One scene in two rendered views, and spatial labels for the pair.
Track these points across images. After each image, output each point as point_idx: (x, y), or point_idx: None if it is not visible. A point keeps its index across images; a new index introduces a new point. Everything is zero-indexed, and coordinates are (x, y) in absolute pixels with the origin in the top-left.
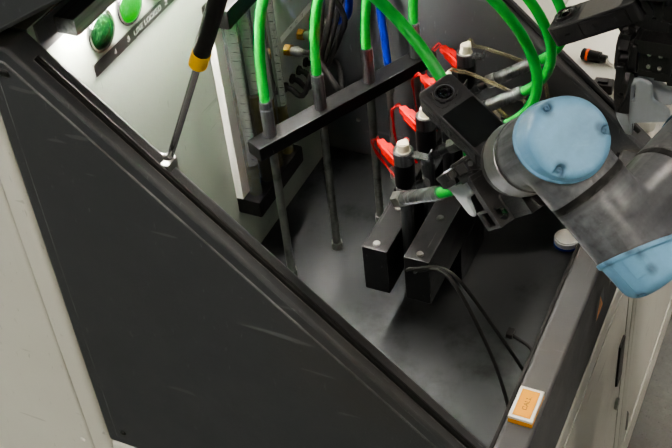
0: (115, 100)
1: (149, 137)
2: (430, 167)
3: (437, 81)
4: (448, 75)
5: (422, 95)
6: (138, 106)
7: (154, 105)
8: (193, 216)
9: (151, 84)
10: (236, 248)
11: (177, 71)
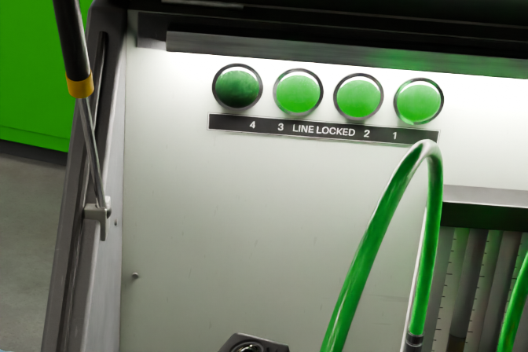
0: (228, 173)
1: (265, 250)
2: None
3: (268, 340)
4: (284, 346)
5: (234, 336)
6: (262, 206)
7: (290, 225)
8: (53, 271)
9: (296, 200)
10: (50, 338)
11: (349, 219)
